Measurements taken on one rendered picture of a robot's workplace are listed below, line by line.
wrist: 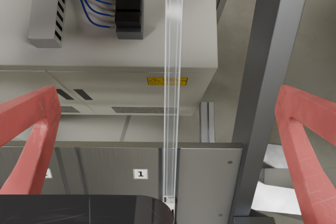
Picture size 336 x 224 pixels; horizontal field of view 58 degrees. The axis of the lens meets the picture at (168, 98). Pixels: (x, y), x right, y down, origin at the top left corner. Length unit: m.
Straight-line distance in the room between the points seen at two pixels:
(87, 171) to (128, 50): 0.31
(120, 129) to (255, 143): 0.93
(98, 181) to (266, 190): 0.93
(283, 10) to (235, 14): 1.13
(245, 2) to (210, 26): 0.79
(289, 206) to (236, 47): 0.65
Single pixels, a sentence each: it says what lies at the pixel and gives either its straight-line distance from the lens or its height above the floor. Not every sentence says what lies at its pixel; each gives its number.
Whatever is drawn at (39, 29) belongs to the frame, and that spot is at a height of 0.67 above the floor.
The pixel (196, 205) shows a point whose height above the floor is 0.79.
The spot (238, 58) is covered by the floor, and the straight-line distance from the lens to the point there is 1.30.
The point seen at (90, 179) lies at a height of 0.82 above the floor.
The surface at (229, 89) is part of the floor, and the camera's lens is 1.26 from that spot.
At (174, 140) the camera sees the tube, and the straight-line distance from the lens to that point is 0.31.
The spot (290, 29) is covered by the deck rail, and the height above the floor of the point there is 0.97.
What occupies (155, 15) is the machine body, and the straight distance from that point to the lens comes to 0.64.
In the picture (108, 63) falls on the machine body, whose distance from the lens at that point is 0.61.
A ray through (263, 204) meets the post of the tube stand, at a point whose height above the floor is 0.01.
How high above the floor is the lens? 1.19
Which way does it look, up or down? 77 degrees down
